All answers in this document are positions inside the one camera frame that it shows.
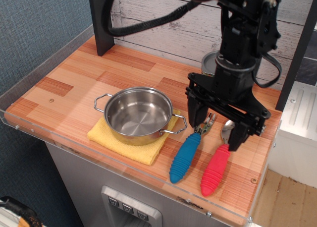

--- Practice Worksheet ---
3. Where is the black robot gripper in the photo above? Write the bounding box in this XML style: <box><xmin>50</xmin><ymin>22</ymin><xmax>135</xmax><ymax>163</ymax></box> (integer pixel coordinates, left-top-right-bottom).
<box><xmin>186</xmin><ymin>56</ymin><xmax>270</xmax><ymax>152</ymax></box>

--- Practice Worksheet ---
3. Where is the peas and carrots can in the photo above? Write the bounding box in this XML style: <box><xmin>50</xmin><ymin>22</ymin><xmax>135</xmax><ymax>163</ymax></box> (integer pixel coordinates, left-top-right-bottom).
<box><xmin>201</xmin><ymin>51</ymin><xmax>218</xmax><ymax>77</ymax></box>

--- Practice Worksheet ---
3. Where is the stainless steel pot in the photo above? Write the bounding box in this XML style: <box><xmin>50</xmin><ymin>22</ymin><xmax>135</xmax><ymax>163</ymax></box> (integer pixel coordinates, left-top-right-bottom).
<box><xmin>94</xmin><ymin>87</ymin><xmax>187</xmax><ymax>146</ymax></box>

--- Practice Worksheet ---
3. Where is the clear acrylic guard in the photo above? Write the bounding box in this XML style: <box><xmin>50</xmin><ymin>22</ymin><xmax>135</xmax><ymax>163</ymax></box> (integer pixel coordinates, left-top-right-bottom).
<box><xmin>0</xmin><ymin>27</ymin><xmax>281</xmax><ymax>227</ymax></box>

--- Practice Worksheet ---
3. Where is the dark left post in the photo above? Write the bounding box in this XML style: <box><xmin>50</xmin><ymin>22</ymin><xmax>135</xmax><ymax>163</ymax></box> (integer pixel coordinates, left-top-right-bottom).
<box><xmin>89</xmin><ymin>0</ymin><xmax>114</xmax><ymax>56</ymax></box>

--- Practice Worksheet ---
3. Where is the grey cabinet with dispenser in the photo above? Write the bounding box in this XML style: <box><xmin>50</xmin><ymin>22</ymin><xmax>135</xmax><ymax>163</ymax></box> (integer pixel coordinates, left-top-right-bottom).
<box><xmin>47</xmin><ymin>143</ymin><xmax>225</xmax><ymax>227</ymax></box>

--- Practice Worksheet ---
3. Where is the blue handled metal fork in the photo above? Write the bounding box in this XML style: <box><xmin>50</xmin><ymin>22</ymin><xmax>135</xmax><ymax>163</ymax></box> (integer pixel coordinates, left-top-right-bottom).
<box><xmin>169</xmin><ymin>113</ymin><xmax>216</xmax><ymax>183</ymax></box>

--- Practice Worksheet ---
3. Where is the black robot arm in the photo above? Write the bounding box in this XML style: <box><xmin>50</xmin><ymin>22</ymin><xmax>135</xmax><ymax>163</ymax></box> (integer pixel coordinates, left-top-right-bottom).
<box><xmin>186</xmin><ymin>0</ymin><xmax>281</xmax><ymax>152</ymax></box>

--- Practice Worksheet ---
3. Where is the yellow cloth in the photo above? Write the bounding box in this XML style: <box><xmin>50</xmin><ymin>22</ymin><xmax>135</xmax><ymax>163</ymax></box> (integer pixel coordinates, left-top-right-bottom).
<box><xmin>87</xmin><ymin>118</ymin><xmax>169</xmax><ymax>166</ymax></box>

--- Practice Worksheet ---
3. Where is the red handled metal spoon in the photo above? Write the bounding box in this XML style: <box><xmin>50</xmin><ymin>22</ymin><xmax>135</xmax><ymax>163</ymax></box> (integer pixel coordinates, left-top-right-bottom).
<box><xmin>200</xmin><ymin>120</ymin><xmax>235</xmax><ymax>197</ymax></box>

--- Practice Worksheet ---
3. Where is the white toy sink unit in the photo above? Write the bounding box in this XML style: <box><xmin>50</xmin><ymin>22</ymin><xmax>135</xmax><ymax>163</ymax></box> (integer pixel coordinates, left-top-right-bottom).
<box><xmin>268</xmin><ymin>81</ymin><xmax>317</xmax><ymax>187</ymax></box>

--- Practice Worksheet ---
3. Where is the dark post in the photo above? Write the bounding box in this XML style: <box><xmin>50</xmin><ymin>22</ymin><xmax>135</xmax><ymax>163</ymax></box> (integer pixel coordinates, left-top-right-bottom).
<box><xmin>89</xmin><ymin>0</ymin><xmax>114</xmax><ymax>56</ymax></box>
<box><xmin>275</xmin><ymin>0</ymin><xmax>317</xmax><ymax>112</ymax></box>

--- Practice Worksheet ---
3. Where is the orange object bottom left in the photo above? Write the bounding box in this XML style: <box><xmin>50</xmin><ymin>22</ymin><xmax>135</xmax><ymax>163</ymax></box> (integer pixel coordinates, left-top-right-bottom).
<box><xmin>18</xmin><ymin>217</ymin><xmax>30</xmax><ymax>227</ymax></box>

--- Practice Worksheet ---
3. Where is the dark right post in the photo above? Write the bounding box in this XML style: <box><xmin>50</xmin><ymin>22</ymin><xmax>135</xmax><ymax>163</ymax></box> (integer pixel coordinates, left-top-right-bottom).
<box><xmin>275</xmin><ymin>0</ymin><xmax>317</xmax><ymax>112</ymax></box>

